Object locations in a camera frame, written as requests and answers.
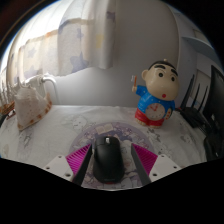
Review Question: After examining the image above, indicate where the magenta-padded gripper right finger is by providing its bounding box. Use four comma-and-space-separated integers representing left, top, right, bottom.
130, 143, 183, 187

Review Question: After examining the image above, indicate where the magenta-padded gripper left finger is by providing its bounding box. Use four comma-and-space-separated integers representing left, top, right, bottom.
41, 143, 94, 187

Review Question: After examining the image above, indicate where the black computer mouse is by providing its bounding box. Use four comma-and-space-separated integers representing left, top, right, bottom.
92, 135, 126, 185

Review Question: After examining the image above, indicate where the round purple printed mouse pad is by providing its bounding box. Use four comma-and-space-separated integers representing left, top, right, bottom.
68, 121, 156, 191

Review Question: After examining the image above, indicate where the white printed tablecloth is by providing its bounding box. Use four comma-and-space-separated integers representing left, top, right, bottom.
0, 104, 210, 170

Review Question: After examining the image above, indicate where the black router with antennas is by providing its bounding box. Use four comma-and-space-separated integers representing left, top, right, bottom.
179, 73, 213, 130

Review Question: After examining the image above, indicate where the large white conch shell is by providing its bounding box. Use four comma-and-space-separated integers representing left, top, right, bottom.
13, 78, 54, 132

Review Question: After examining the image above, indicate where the cartoon boy figurine clock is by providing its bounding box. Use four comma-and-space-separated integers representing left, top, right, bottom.
131, 58, 181, 130

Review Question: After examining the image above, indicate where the black computer monitor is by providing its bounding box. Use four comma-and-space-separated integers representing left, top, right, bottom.
202, 64, 224, 163

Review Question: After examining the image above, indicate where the white radiator pipe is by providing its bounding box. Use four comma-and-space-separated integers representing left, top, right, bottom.
24, 74, 61, 105

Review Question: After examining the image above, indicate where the white star-print curtain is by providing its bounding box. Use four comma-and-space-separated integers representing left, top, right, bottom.
0, 0, 118, 88

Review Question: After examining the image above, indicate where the white wall shelf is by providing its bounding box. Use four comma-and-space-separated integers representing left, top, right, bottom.
181, 34, 215, 63

